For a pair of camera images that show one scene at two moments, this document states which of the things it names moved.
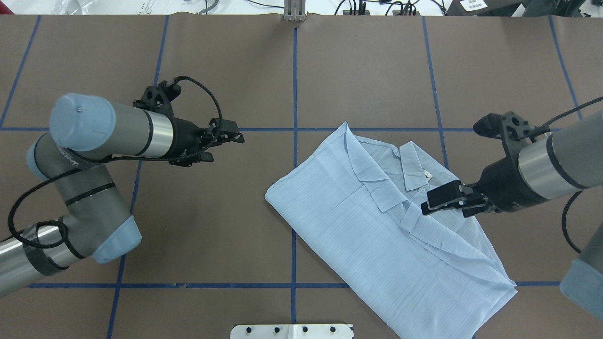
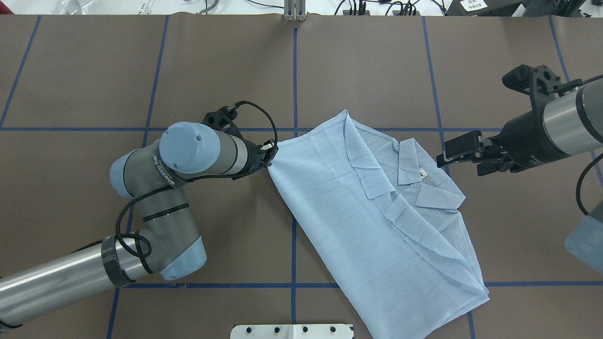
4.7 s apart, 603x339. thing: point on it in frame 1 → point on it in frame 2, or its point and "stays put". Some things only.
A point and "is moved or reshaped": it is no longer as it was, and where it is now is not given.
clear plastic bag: x=71 y=7 stays put
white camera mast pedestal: x=292 y=331 stays put
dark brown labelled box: x=482 y=8 stays put
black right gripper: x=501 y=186 → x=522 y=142
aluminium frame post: x=294 y=10 stays put
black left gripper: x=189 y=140 → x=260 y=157
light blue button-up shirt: x=354 y=206 is moved or reshaped
